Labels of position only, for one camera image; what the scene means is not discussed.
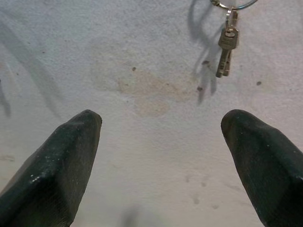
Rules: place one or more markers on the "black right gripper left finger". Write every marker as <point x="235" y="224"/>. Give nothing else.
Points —
<point x="47" y="177"/>

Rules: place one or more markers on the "brass key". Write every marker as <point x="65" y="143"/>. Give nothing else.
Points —
<point x="227" y="69"/>
<point x="227" y="42"/>

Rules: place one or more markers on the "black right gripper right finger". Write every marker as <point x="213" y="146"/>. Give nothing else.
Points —
<point x="272" y="170"/>

